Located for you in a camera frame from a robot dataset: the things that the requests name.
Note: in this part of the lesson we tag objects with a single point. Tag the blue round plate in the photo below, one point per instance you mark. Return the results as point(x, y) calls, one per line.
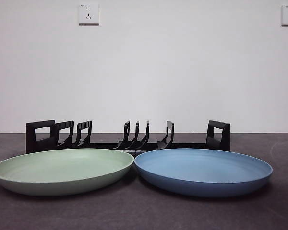
point(201, 172)

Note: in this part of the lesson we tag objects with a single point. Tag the green round plate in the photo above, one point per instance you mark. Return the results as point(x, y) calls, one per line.
point(62, 167)

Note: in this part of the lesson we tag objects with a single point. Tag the black plate rack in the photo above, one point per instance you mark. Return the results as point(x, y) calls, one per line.
point(226, 139)

